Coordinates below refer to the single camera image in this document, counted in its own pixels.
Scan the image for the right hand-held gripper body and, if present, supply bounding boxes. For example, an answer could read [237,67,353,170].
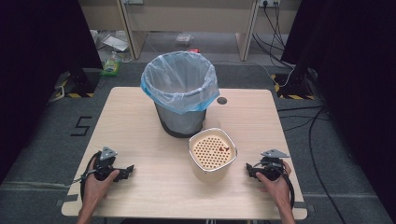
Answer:
[254,148,290,182]

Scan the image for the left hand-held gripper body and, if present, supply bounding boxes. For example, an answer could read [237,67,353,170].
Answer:
[92,146,119,182]

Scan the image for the person's left hand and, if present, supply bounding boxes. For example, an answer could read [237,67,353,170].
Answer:
[80,168,121,213]

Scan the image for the person's right hand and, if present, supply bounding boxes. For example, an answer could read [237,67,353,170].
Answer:
[255,160,293,214]

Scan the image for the beige container with perforated insert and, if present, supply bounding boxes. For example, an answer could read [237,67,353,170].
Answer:
[188,127,238,184]

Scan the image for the grey trash bin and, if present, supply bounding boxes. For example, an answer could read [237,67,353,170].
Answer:
[153,102,207,139]

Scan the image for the black stand base striped tape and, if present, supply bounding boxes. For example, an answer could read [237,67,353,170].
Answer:
[53,67,102,99]
[270,68,316,101]

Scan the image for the green packet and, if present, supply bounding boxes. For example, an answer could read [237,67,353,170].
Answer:
[99,59,121,77]

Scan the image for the blue plastic bin liner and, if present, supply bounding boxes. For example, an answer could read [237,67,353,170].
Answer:
[140,50,220,116]

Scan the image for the clear plastic bottle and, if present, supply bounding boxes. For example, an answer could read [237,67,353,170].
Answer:
[106,50,133,63]

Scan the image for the dark curtain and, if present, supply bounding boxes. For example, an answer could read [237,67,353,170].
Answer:
[0,0,105,185]
[280,0,396,216]

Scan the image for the white flat box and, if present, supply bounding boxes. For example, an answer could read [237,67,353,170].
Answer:
[102,34,130,52]

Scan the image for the clear plastic packet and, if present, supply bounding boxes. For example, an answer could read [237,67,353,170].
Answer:
[175,33,194,47]

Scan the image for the left hand-held gripper cable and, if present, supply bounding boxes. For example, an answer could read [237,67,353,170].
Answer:
[72,150,104,202]

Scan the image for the hand-held gripper cable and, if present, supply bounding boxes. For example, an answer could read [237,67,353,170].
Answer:
[280,173,296,210]
[72,150,104,202]

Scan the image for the right hand-held gripper cable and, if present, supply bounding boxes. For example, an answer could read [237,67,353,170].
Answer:
[280,173,296,210]

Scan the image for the black floor cables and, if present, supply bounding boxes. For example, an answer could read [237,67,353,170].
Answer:
[276,105,348,224]

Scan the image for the thin white cable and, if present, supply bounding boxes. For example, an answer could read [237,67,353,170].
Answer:
[214,60,296,89]

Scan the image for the black socket cables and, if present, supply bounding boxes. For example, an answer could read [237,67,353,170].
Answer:
[251,2,295,70]

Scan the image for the white wall socket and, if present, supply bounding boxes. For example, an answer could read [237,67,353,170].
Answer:
[258,0,281,8]

